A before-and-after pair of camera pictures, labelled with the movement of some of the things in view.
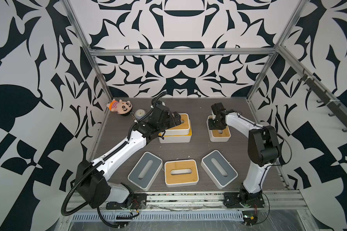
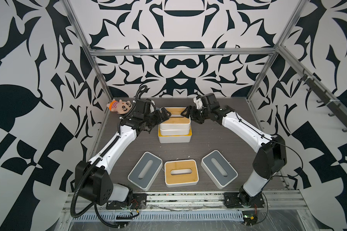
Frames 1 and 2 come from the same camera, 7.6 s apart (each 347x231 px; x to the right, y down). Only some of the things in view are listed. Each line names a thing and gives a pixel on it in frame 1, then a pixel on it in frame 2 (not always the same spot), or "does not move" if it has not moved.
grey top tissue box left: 145,171 does not move
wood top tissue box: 182,129 does not move
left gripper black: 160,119 -> 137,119
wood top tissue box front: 181,173 does not move
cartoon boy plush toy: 122,108 does not move
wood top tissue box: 222,135 -> 176,121
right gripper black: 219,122 -> 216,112
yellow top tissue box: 178,139 does not move
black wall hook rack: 339,109 does not move
